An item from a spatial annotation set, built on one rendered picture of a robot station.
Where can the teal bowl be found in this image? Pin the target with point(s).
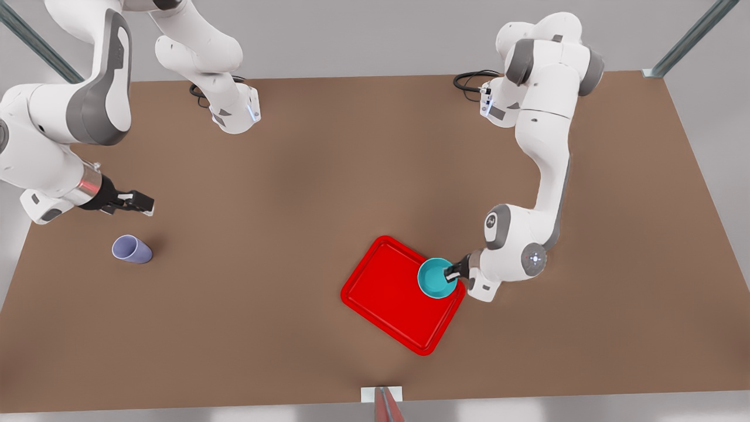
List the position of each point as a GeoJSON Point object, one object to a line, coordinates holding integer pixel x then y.
{"type": "Point", "coordinates": [432, 281]}

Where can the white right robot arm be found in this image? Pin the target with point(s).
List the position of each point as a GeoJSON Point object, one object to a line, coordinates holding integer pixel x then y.
{"type": "Point", "coordinates": [99, 88]}

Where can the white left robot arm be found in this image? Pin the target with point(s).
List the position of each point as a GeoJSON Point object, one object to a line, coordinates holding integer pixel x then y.
{"type": "Point", "coordinates": [551, 117]}

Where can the lavender cup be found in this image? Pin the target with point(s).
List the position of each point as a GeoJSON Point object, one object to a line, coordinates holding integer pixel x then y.
{"type": "Point", "coordinates": [133, 249]}

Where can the red tray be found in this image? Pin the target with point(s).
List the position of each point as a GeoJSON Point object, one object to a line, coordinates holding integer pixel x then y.
{"type": "Point", "coordinates": [392, 293]}

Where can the silver frame post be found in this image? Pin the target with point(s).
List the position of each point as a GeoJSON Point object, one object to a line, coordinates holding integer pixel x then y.
{"type": "Point", "coordinates": [691, 38]}
{"type": "Point", "coordinates": [384, 401]}
{"type": "Point", "coordinates": [41, 44]}

